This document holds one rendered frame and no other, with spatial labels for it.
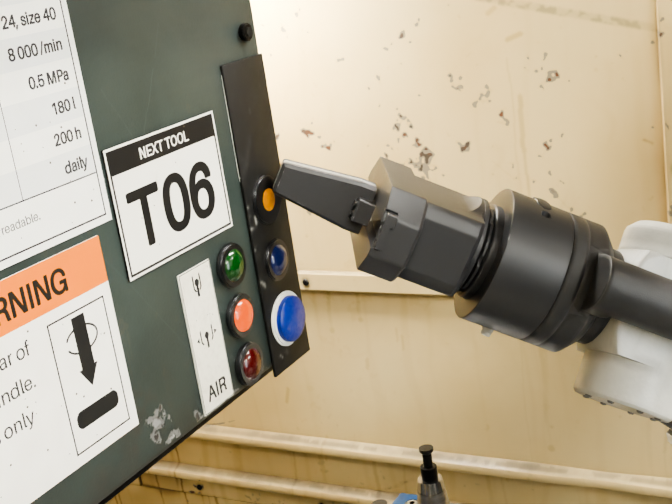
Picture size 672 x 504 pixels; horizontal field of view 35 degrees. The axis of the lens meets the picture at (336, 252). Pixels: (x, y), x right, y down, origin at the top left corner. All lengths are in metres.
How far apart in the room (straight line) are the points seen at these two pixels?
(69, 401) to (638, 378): 0.35
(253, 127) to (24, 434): 0.25
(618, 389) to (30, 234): 0.37
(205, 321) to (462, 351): 0.90
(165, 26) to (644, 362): 0.35
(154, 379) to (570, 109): 0.84
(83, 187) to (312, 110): 0.95
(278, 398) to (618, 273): 1.09
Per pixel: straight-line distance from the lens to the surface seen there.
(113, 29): 0.56
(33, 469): 0.52
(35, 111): 0.52
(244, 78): 0.65
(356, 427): 1.62
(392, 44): 1.39
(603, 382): 0.69
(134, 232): 0.56
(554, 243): 0.65
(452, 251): 0.63
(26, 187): 0.51
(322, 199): 0.65
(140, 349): 0.57
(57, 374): 0.53
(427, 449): 1.10
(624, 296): 0.64
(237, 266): 0.63
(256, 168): 0.66
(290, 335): 0.68
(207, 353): 0.62
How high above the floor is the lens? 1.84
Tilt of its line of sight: 17 degrees down
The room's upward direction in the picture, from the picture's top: 9 degrees counter-clockwise
